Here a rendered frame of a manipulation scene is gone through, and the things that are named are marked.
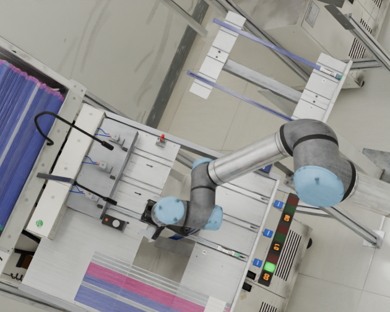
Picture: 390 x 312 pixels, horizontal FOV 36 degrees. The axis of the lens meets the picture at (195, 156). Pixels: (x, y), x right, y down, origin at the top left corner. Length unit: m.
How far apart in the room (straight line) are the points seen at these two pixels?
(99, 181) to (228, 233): 0.48
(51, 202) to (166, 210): 0.57
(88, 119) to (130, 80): 1.96
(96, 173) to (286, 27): 1.15
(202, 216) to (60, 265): 0.65
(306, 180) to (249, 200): 0.70
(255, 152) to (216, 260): 0.58
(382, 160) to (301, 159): 1.40
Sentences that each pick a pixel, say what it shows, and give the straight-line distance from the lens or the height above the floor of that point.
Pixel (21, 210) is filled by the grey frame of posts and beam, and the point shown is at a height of 1.34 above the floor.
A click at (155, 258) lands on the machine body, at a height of 0.62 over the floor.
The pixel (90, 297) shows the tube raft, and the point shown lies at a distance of 2.11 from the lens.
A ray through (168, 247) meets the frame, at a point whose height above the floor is 0.66.
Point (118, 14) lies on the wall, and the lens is 4.08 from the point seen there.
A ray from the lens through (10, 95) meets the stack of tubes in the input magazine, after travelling 2.04.
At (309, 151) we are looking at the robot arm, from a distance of 1.49.
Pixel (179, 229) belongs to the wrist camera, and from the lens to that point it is 1.87.
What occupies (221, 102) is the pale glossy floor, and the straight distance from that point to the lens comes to 3.81.
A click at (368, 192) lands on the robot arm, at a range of 1.57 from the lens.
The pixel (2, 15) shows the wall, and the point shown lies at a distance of 3.71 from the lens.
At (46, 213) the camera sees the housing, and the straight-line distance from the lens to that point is 2.10.
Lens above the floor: 2.23
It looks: 37 degrees down
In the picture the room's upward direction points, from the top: 57 degrees counter-clockwise
